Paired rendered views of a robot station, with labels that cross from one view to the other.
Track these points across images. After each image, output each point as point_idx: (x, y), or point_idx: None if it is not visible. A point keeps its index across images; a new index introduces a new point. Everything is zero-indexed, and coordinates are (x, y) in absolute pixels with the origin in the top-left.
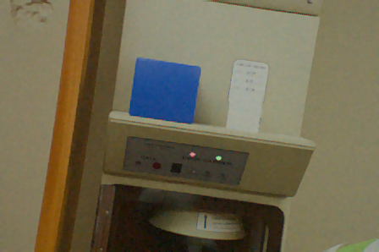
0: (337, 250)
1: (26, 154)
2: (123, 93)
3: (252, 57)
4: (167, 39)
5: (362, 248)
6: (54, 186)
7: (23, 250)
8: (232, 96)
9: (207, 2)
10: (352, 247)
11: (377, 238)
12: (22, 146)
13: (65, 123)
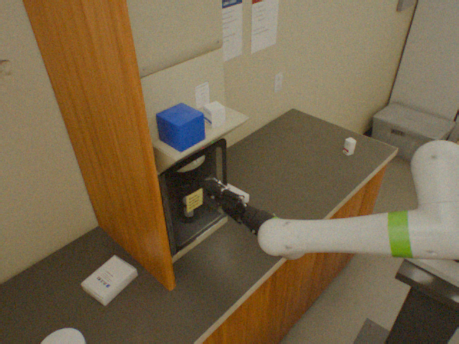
0: (388, 227)
1: (41, 151)
2: (152, 132)
3: (201, 82)
4: (164, 95)
5: (406, 229)
6: (156, 198)
7: (65, 191)
8: (211, 114)
9: (177, 65)
10: (397, 227)
11: (407, 223)
12: (37, 149)
13: (152, 172)
